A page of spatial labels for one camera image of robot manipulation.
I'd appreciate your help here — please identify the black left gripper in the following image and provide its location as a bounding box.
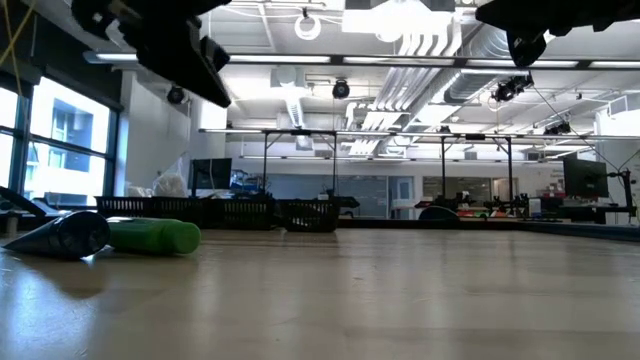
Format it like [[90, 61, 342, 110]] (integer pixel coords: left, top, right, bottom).
[[71, 0, 233, 109]]

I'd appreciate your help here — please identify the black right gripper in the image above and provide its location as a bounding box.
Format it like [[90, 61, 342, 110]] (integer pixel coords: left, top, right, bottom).
[[474, 0, 640, 37]]

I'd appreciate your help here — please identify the green travel bottle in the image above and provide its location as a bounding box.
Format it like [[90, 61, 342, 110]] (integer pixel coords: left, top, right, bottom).
[[107, 216, 203, 256]]

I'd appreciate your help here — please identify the dark blue travel tube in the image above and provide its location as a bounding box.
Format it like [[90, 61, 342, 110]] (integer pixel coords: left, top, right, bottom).
[[2, 209, 112, 260]]

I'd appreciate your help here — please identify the long ceiling light bar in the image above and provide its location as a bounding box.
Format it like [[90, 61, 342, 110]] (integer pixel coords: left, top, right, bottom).
[[82, 49, 640, 70]]

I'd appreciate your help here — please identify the black computer monitor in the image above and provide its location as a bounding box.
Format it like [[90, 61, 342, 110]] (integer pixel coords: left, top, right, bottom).
[[188, 157, 234, 191], [562, 157, 610, 199]]

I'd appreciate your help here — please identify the black curved bar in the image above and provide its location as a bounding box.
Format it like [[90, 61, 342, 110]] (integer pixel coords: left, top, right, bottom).
[[0, 185, 42, 217]]

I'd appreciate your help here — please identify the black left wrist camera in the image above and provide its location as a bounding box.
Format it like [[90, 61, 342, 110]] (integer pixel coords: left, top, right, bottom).
[[199, 35, 232, 74]]

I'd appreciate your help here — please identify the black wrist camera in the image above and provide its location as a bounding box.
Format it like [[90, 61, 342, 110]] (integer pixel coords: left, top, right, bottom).
[[199, 35, 232, 74], [505, 29, 549, 69]]

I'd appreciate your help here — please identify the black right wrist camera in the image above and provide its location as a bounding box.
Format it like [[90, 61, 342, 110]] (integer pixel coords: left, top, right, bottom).
[[505, 29, 549, 69]]

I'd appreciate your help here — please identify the white ring lamp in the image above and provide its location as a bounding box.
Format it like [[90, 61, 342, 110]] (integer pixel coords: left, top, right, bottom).
[[293, 13, 323, 42]]

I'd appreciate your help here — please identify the large glass window wall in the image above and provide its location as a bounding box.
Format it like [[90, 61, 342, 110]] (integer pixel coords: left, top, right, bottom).
[[0, 74, 122, 207]]

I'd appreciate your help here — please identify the black overhead rig frame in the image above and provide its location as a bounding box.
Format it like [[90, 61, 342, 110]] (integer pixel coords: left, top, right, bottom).
[[199, 128, 396, 199], [438, 132, 516, 201]]

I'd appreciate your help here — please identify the yellow hanging cable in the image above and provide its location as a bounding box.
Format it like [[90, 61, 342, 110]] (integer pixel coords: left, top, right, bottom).
[[0, 0, 37, 96]]

